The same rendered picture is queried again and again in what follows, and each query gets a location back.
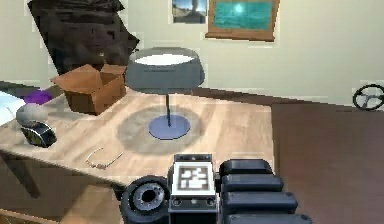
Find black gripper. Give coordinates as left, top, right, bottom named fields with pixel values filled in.
left=119, top=175, right=172, bottom=224

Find white bed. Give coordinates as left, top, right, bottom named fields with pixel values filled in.
left=0, top=89, right=28, bottom=127

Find light wooden table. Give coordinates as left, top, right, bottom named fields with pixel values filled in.
left=0, top=84, right=275, bottom=224

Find brown cardboard box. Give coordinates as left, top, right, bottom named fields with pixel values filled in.
left=50, top=63, right=128, bottom=116

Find black alarm clock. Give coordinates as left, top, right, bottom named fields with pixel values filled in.
left=20, top=121, right=58, bottom=149

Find grey table lamp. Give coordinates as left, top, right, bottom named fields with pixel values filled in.
left=124, top=46, right=206, bottom=141

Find grey round ball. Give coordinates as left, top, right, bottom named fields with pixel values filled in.
left=15, top=103, right=50, bottom=128

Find purple bowl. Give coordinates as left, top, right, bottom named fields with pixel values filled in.
left=23, top=89, right=54, bottom=106

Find small unframed photo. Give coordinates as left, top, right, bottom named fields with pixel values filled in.
left=171, top=0, right=208, bottom=25

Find wood framed teal picture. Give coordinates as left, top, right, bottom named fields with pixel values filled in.
left=205, top=0, right=281, bottom=43

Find black round wheel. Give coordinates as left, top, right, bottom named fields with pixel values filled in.
left=352, top=83, right=384, bottom=112

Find thin wire glasses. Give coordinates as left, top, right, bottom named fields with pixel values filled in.
left=85, top=146, right=125, bottom=171

